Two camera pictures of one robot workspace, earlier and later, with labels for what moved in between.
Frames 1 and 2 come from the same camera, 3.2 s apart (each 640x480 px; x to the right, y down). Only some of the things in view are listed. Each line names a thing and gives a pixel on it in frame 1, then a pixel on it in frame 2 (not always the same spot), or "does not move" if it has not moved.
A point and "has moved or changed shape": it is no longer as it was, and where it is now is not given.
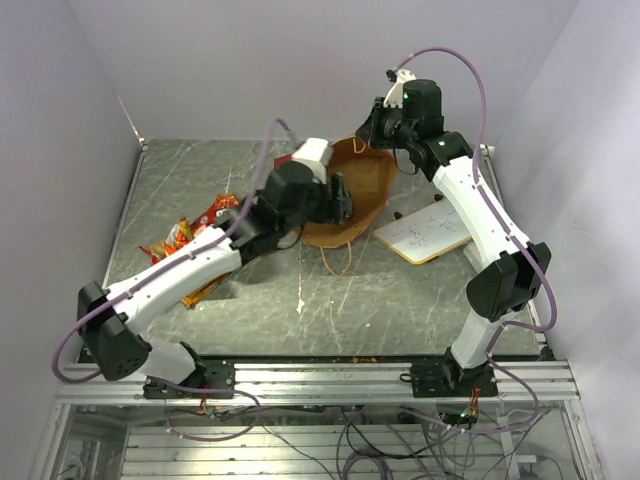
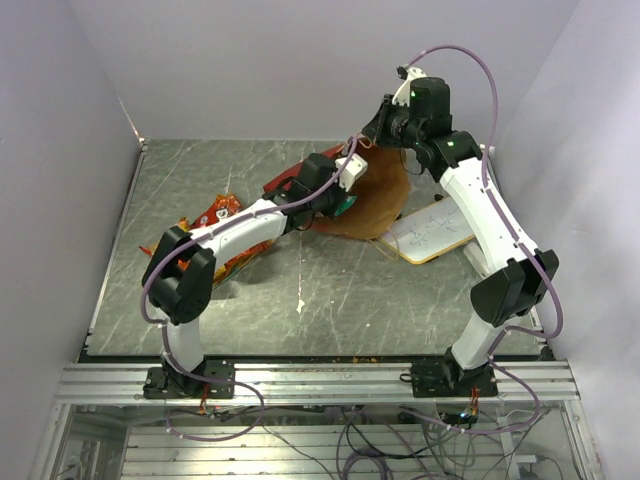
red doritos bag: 223,201 does not move
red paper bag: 368,175 has moved or changed shape
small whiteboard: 425,234 does not move
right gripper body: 388,129 does not move
